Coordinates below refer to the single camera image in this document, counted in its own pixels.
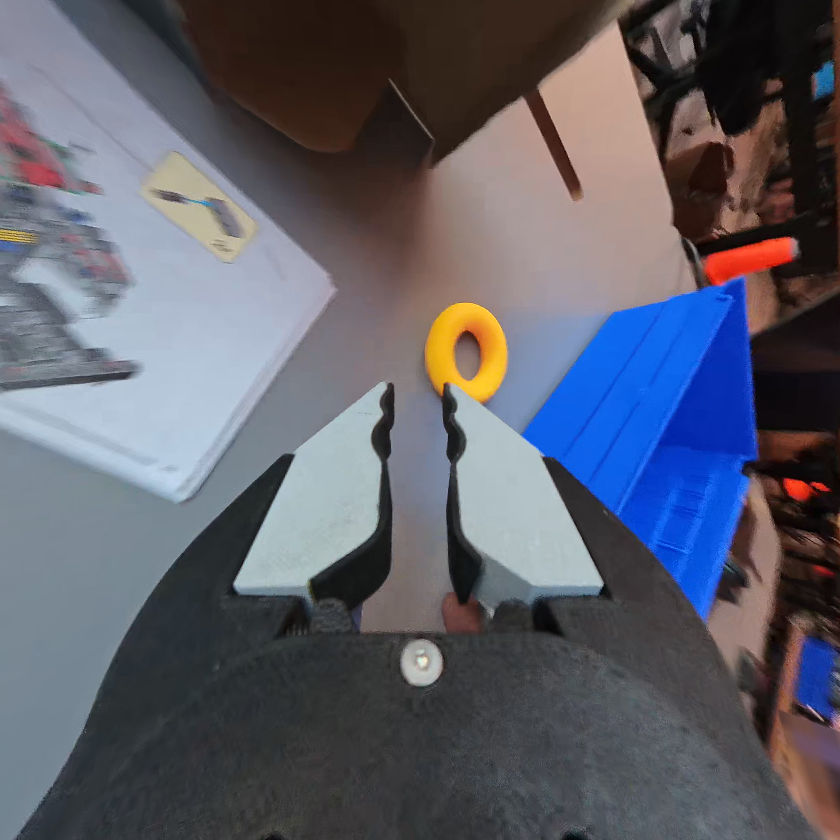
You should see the blue box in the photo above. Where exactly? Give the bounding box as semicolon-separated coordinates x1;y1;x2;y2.
795;635;840;721

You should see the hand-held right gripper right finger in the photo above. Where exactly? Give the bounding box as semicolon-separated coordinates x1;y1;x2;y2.
441;382;605;614

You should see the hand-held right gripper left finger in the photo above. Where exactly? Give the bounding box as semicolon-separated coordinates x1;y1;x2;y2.
231;381;396;611

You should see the person's right hand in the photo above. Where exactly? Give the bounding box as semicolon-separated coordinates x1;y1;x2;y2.
441;591;485;634

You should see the blue plastic bin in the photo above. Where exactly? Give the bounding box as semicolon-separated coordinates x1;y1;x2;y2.
521;276;761;621

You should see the open lego instruction booklet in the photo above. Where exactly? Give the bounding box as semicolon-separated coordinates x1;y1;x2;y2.
0;0;337;505

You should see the cardboard poster board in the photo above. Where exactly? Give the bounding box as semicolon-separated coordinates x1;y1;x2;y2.
177;0;627;168

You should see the orange foam cylinder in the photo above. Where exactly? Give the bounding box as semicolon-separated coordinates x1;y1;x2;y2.
703;236;802;284

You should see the yellow plastic ring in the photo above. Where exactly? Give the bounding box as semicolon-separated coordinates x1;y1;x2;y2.
424;302;509;404

